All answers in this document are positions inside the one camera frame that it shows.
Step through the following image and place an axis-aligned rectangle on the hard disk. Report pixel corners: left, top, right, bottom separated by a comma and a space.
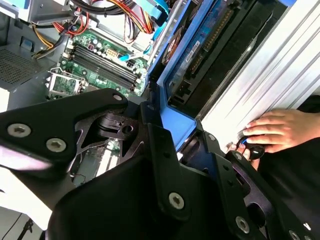
147, 0, 266, 153

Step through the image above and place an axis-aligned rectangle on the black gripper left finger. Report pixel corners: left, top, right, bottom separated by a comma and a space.
0, 81, 193, 223

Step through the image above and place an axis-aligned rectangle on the blue data wire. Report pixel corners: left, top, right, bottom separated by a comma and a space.
117, 0, 171, 64

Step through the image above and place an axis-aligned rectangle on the red orange yellow power wire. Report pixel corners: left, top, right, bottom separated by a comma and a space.
107, 0, 155, 35

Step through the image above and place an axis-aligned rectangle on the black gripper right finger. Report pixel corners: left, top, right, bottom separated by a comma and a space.
192, 119, 316, 240

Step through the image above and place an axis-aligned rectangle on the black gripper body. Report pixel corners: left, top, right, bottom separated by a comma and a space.
47, 112, 241, 240

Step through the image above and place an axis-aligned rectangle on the round black tool blue ring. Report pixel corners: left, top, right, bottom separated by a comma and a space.
237, 136, 266, 161

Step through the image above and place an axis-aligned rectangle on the person's hand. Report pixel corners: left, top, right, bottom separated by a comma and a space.
236, 108, 320, 171

